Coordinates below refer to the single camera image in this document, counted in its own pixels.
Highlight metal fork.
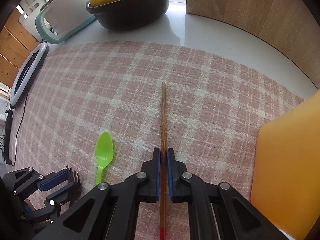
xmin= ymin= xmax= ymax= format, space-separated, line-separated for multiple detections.
xmin=66 ymin=166 xmax=81 ymax=206

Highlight large light wood board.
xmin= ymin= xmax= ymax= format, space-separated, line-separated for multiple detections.
xmin=186 ymin=0 xmax=319 ymax=87

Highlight white teal electric cooker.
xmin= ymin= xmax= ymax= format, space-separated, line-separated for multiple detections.
xmin=35 ymin=0 xmax=95 ymax=44

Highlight white plastic cutting board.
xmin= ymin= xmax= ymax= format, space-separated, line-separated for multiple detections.
xmin=18 ymin=0 xmax=44 ymax=29

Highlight pink plaid tablecloth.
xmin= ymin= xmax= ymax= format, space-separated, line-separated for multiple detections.
xmin=2 ymin=42 xmax=303 ymax=239

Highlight black pot yellow lid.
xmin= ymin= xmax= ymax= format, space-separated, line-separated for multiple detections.
xmin=86 ymin=0 xmax=169 ymax=31

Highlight yellow plastic utensil bin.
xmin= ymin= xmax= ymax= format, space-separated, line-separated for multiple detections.
xmin=250 ymin=93 xmax=319 ymax=239

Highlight red-tipped wooden chopstick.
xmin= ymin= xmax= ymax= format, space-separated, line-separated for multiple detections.
xmin=159 ymin=81 xmax=167 ymax=240

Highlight green plastic spoon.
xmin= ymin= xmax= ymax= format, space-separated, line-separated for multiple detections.
xmin=95 ymin=132 xmax=114 ymax=185

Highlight white ring light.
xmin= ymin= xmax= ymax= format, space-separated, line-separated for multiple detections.
xmin=9 ymin=42 xmax=49 ymax=108

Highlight orange pine wood board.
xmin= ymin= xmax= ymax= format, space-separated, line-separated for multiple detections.
xmin=0 ymin=9 xmax=39 ymax=88

